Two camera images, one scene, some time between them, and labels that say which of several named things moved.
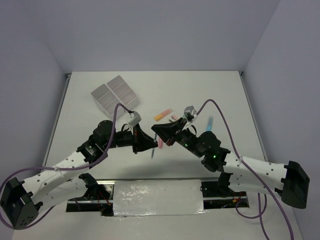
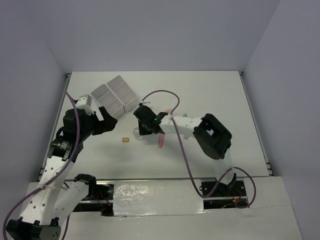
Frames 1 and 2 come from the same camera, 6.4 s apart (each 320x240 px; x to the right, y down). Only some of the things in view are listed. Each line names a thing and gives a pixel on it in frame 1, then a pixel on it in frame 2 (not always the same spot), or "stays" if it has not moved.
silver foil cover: x=142 y=198 stays
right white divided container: x=124 y=93 stays
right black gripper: x=166 y=132 to x=142 y=131
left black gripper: x=140 y=140 to x=108 y=125
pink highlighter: x=160 y=143 stays
